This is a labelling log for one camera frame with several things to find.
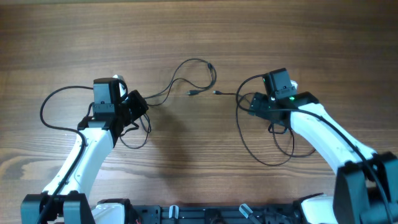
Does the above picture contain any right camera black cable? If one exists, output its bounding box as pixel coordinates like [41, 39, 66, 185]
[235, 73, 394, 224]

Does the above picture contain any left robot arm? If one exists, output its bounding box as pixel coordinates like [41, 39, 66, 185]
[21, 75, 148, 223]

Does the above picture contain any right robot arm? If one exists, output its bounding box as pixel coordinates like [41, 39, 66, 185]
[248, 68, 397, 223]

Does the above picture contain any thin black usb cable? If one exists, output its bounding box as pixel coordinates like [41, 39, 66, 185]
[212, 90, 317, 167]

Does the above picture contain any thick black usb cable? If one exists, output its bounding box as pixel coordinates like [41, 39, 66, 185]
[118, 58, 218, 150]

